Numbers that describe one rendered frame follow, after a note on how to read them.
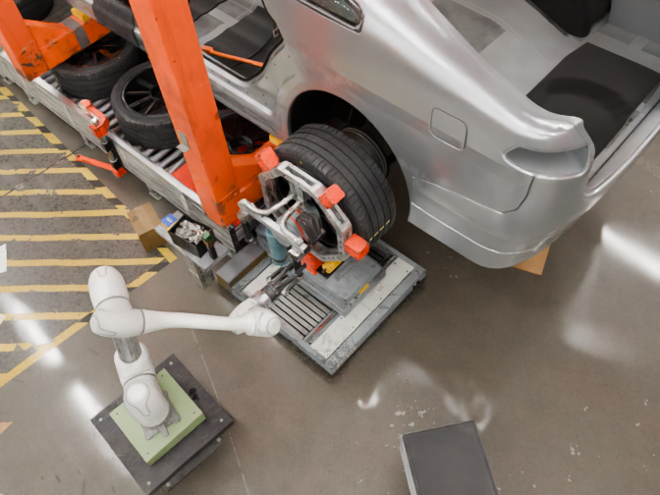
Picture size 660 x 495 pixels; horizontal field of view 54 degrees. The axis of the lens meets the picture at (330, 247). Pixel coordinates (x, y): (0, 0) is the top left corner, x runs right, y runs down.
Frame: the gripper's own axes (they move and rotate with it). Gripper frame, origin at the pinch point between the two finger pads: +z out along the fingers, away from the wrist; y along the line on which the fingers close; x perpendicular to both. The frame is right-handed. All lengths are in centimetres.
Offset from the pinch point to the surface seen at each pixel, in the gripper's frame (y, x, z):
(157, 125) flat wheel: -160, -34, 35
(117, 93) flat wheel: -202, -32, 36
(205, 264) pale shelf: -59, -38, -14
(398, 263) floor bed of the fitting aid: 4, -75, 71
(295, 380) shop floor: 5, -83, -20
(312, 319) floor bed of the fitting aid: -10, -77, 12
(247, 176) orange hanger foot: -66, -10, 29
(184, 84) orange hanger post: -64, 66, 8
